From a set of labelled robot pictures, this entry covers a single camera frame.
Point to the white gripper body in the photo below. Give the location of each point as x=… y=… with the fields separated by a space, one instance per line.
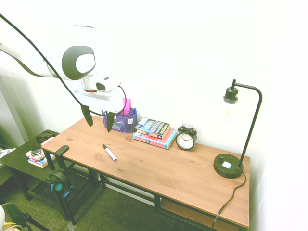
x=103 y=101

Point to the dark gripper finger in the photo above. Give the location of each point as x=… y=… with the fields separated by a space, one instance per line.
x=87 y=115
x=110 y=122

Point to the black capped white marker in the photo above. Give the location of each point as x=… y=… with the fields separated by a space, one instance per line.
x=110 y=154

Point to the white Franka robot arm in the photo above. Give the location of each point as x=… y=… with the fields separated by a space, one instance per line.
x=72 y=63

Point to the purple mesh desk holder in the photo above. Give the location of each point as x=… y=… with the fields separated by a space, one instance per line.
x=125 y=124

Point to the pink sticky note pad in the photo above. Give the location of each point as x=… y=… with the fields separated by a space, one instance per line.
x=127 y=106

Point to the blue capped pen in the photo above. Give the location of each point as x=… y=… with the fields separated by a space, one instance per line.
x=134 y=111

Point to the dark cover paperback book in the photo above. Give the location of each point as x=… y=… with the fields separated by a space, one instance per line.
x=151 y=127

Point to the black headphone hanger clamp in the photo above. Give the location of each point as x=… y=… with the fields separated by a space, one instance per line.
x=61 y=150

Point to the dark small box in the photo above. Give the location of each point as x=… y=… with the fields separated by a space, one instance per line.
x=44 y=137

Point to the pink and blue book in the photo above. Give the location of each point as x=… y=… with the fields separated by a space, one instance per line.
x=163 y=142

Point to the black mobile phone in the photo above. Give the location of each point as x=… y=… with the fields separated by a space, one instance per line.
x=36 y=151

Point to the white edged thick book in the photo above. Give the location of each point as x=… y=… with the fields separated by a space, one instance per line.
x=42 y=163

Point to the black and blue headphones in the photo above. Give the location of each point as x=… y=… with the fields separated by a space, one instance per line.
x=57 y=185

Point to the black twin bell alarm clock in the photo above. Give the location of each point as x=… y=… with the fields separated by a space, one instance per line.
x=184 y=140

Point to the dark side table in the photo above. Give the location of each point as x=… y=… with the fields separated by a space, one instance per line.
x=16 y=162

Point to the black desk lamp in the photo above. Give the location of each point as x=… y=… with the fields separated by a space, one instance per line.
x=227 y=167

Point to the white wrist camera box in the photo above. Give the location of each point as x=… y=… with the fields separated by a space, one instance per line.
x=106 y=84

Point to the wooden desk black metal frame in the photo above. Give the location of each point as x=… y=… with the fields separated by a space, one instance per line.
x=157 y=201

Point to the dark camera stand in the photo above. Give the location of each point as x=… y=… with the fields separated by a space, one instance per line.
x=16 y=215

